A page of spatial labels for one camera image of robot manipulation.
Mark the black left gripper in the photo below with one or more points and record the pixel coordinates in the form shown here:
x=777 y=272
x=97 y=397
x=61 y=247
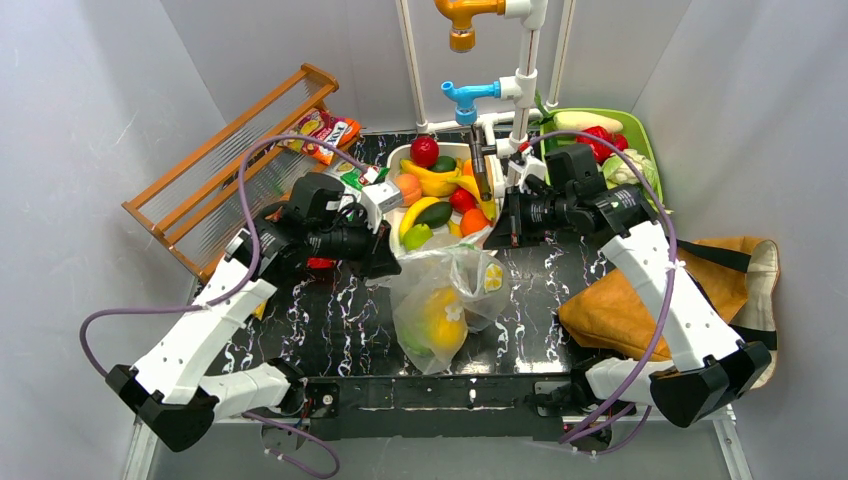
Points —
x=374 y=245

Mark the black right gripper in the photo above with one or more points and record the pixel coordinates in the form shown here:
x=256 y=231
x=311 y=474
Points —
x=516 y=216

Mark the green pear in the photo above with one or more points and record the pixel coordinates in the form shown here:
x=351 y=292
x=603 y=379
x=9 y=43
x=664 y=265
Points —
x=416 y=237

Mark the clear lemon print plastic bag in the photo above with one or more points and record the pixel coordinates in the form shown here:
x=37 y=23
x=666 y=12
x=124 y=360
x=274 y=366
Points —
x=481 y=281

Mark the yellow lemon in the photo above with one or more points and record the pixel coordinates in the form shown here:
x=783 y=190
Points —
x=445 y=326

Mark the orange canvas tote bag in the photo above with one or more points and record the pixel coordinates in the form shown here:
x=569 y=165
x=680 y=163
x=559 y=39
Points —
x=738 y=275

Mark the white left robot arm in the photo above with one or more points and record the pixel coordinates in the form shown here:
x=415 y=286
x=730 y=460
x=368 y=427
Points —
x=169 y=388

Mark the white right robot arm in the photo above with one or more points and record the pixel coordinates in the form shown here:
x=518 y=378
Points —
x=694 y=363

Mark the cauliflower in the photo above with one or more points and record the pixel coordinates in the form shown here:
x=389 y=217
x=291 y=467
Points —
x=617 y=172

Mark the red bell pepper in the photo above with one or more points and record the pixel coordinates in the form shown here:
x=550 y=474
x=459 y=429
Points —
x=598 y=143

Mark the green chips bag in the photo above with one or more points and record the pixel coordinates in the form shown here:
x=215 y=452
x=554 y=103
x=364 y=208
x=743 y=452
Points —
x=354 y=178

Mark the green vegetable tray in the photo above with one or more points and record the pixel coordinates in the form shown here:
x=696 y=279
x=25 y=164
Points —
x=633 y=131

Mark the white radish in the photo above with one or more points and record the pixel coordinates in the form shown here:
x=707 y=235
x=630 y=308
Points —
x=583 y=120

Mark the yellow banana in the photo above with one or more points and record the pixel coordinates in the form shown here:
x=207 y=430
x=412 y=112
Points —
x=413 y=212
x=434 y=184

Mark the orange yox snack bag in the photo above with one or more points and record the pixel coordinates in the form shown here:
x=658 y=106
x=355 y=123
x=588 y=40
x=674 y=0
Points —
x=319 y=123

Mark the peach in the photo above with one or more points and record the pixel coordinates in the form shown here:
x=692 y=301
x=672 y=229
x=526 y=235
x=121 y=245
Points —
x=410 y=188

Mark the orange fruit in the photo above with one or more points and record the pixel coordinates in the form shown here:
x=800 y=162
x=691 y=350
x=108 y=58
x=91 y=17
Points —
x=472 y=221

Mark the red strawberry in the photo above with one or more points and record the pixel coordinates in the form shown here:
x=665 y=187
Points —
x=462 y=201

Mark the green avocado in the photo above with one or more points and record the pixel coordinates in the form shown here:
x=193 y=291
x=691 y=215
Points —
x=444 y=164
x=435 y=215

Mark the white fruit tray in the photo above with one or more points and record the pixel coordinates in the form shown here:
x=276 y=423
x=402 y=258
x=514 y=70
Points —
x=465 y=180

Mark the wooden dish rack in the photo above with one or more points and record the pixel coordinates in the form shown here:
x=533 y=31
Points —
x=193 y=209

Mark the red pomegranate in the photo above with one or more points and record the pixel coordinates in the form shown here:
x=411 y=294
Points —
x=424 y=151

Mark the blue tap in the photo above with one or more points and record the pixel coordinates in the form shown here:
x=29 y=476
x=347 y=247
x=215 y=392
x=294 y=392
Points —
x=465 y=112

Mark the orange tap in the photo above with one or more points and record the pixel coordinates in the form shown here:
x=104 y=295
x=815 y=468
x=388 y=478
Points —
x=462 y=36

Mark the white pvc pipe frame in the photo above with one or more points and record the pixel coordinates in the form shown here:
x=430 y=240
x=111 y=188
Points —
x=504 y=121

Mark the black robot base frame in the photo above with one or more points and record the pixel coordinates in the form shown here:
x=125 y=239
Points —
x=537 y=406

